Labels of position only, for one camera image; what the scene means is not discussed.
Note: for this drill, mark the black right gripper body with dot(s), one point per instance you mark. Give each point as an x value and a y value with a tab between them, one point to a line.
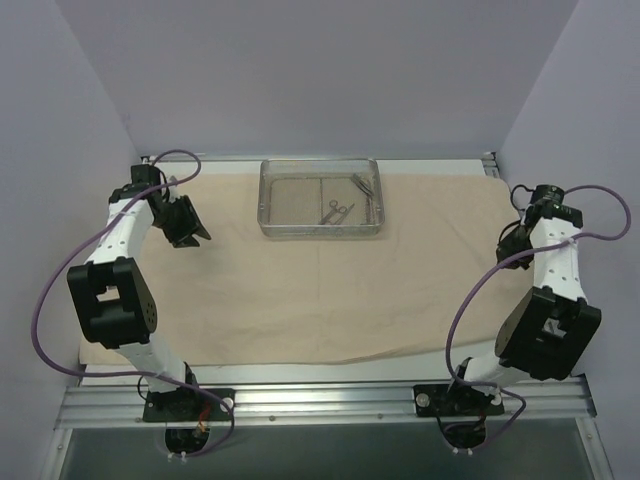
507	250

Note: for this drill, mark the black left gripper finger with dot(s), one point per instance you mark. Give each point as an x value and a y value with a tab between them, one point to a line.
187	242
196	226

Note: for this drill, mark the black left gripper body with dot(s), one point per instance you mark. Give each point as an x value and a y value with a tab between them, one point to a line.
185	226

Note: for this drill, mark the wire mesh instrument tray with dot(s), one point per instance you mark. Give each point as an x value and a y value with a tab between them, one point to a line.
294	195

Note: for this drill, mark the beige cloth wrap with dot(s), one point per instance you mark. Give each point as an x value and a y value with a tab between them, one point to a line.
243	298

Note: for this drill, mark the steel surgical scissors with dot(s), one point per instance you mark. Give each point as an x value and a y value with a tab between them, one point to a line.
336	213

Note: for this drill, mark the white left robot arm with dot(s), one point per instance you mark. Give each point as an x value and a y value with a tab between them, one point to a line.
112	300

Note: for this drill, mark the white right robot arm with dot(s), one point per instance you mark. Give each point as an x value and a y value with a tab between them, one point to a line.
549	329

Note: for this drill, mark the steel forceps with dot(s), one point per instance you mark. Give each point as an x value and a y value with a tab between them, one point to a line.
362	185

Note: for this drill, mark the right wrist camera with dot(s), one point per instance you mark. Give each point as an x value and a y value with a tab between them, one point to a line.
546	193

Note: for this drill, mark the aluminium table edge rail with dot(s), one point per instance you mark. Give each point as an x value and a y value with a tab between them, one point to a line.
490	165

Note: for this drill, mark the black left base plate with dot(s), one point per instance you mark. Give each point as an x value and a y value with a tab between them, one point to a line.
182	405

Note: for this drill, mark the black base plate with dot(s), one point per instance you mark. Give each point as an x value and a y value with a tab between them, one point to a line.
453	400
182	405

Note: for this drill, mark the aluminium front rail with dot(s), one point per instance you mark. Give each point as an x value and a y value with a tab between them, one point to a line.
119	406

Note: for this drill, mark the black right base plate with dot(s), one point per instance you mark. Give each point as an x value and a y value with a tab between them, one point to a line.
453	400

